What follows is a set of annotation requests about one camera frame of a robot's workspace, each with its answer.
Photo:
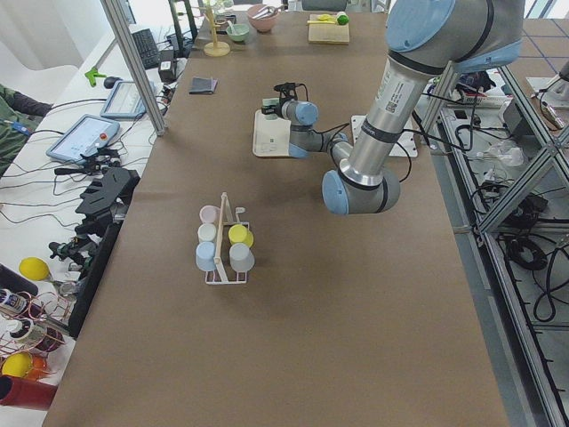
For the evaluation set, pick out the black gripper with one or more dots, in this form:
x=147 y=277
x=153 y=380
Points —
x=275 y=108

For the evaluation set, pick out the green cup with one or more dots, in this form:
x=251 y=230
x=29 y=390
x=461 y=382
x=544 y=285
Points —
x=269 y=108

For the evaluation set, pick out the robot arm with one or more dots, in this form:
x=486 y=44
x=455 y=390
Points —
x=422 y=37

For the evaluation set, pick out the cream rabbit tray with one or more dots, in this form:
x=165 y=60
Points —
x=270 y=136

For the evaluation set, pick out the wooden cup tree stand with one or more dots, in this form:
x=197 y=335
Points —
x=215 y=48

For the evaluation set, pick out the pink cup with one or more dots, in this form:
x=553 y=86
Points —
x=209 y=214

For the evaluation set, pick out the yellow cup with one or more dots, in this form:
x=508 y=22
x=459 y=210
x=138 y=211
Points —
x=240 y=234

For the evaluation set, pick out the cream white cup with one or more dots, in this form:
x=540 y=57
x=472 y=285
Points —
x=207 y=232

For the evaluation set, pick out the pale grey-blue cup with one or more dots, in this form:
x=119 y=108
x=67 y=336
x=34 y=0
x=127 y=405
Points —
x=241 y=258

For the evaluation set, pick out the light blue cup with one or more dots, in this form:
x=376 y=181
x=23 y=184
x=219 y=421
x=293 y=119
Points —
x=204 y=254

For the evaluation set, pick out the folded grey cloth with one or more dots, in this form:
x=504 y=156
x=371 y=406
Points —
x=203 y=85

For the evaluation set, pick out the green bowl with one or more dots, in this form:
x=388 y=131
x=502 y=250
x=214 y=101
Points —
x=238 y=32

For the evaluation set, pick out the bamboo cutting board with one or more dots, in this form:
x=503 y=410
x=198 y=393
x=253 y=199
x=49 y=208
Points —
x=327 y=32

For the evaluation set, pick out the pink ice bowl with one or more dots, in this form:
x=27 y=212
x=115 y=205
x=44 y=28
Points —
x=262 y=17

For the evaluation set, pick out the green lime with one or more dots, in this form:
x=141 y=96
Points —
x=342 y=19

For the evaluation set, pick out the black keyboard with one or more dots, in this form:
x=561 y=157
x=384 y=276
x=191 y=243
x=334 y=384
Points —
x=146 y=47

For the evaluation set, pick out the teach pendant tablet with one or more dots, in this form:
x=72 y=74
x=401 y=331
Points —
x=124 y=102
x=83 y=139

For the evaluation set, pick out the person in green jacket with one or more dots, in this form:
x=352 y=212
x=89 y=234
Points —
x=17 y=107

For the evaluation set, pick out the yellow lemon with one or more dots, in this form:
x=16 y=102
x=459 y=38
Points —
x=34 y=268

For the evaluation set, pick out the sauce bottle white label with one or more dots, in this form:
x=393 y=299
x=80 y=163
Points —
x=13 y=303

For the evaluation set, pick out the red cylinder can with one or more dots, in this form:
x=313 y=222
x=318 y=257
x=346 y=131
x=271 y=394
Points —
x=23 y=393

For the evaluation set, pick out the white wire cup rack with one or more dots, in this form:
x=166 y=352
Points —
x=223 y=275

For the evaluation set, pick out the aluminium frame post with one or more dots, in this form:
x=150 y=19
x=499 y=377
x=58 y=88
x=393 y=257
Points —
x=123 y=36

